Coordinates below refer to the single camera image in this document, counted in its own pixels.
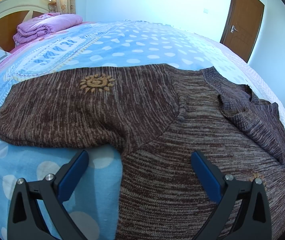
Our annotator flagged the cream wooden headboard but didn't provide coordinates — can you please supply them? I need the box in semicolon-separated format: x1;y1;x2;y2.
0;0;51;51

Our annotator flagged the brown wooden door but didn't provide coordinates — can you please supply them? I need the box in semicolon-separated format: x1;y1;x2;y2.
220;0;265;62

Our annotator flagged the silver door handle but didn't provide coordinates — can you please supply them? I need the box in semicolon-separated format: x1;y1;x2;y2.
230;25;238;33

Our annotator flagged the brown knitted sweater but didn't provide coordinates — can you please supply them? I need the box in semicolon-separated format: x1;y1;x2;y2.
0;64;285;239

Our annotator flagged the folded purple blanket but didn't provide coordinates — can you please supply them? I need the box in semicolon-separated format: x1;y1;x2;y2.
13;12;83;47

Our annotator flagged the blue polka dot bedsheet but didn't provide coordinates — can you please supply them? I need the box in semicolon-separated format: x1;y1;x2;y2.
0;20;285;239

